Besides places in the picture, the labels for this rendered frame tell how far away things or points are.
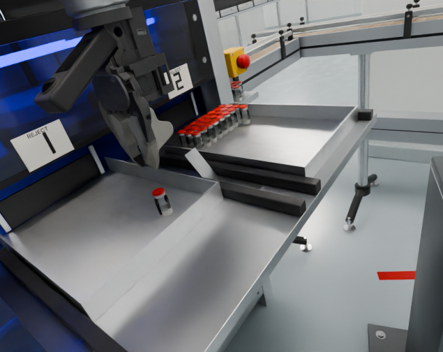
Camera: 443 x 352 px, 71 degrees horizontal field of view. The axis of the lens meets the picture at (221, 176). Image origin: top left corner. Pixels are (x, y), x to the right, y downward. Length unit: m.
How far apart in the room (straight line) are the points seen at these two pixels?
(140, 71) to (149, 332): 0.31
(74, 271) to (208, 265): 0.20
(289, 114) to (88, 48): 0.51
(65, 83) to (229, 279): 0.29
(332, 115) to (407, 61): 1.41
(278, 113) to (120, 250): 0.50
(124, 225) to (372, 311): 1.12
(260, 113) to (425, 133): 0.93
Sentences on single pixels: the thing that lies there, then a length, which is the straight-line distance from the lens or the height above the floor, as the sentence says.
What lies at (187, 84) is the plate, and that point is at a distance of 0.81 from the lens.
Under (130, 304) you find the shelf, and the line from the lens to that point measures 0.42.
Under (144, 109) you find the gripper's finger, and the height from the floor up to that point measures 1.07.
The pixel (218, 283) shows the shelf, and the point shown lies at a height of 0.88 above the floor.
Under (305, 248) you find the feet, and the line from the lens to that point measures 1.64.
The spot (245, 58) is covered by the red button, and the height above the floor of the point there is 1.01.
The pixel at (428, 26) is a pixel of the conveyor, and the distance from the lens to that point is 1.45.
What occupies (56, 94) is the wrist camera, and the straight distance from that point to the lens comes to 0.38.
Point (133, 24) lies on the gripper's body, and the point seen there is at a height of 1.16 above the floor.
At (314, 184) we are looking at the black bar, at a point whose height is 0.90.
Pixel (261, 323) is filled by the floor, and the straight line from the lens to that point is 1.42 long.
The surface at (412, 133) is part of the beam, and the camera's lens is 1.60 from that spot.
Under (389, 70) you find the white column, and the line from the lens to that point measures 2.15.
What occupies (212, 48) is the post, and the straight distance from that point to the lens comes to 0.89.
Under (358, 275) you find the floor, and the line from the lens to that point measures 1.55.
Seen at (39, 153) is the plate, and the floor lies 1.01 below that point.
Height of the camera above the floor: 1.17
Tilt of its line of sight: 30 degrees down
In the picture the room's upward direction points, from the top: 14 degrees counter-clockwise
